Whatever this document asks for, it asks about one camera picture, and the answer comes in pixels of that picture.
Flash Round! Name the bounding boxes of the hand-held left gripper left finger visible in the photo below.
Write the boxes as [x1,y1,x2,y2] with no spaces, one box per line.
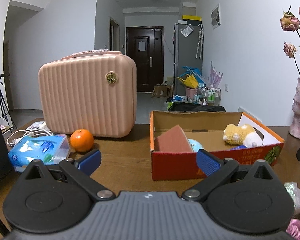
[15,149,117,202]

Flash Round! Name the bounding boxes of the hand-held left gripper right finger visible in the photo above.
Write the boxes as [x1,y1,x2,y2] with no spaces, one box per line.
[181,149,284,203]

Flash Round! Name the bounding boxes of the red cardboard box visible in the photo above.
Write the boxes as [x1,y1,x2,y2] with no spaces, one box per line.
[149,110,285,181]

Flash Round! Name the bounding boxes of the iridescent shiny pouch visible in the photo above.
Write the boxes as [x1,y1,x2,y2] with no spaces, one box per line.
[284,182,300,214]

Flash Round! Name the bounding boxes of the yellow and white plush toy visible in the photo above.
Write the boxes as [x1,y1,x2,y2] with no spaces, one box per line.
[222,123,264,147]

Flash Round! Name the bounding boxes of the pink layered sponge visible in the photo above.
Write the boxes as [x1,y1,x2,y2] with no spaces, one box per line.
[154,126,194,153]

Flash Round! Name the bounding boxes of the orange fruit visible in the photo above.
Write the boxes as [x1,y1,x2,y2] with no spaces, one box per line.
[70,129,94,152]

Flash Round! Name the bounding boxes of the black chair back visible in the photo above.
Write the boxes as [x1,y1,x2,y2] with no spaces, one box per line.
[167,102,227,112]

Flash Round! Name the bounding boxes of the blue tissue pack in clear box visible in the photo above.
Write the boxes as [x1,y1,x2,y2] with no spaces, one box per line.
[7,134,70,168]

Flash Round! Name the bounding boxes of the pink ribbed suitcase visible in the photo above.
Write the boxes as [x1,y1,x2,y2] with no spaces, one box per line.
[38,50,137,138]

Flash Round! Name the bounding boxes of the white booklet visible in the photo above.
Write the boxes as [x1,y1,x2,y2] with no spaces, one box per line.
[26,120,47,130]

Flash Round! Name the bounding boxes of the trolley cart with bottles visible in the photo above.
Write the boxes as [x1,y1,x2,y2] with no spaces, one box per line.
[196,86,220,105]

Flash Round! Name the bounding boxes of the pink bucket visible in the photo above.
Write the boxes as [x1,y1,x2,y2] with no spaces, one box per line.
[185,86,199,99]

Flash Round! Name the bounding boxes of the brown cardboard box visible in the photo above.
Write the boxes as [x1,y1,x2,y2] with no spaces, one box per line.
[152,84,173,98]

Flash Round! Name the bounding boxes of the purple feather decoration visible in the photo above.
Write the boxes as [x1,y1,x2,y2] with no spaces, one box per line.
[208,60,223,88]

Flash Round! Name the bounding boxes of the blue plastic rack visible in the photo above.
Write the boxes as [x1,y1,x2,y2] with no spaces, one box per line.
[182,66,205,83]

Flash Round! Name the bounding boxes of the dark brown entrance door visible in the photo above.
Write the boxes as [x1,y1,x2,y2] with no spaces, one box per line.
[126,26,164,93]

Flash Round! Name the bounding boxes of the grey refrigerator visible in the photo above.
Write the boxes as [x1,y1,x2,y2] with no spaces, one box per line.
[174,22,203,94]

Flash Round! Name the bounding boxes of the folded clear umbrella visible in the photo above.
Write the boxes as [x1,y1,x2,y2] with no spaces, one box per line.
[195,24,204,59]

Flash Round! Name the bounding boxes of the dark side door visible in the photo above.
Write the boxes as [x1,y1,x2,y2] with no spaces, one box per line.
[109,16,121,53]

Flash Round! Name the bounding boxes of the bunch of dried pink roses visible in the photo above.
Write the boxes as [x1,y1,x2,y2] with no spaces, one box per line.
[280,0,300,80]

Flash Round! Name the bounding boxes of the white charger cable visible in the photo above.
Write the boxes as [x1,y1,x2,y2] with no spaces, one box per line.
[6,127,53,147]

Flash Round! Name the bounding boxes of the black camera tripod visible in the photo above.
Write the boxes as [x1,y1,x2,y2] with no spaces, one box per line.
[0,72,17,130]

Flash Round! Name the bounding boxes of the framed wall picture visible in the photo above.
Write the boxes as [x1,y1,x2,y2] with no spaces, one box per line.
[211,3,221,29]

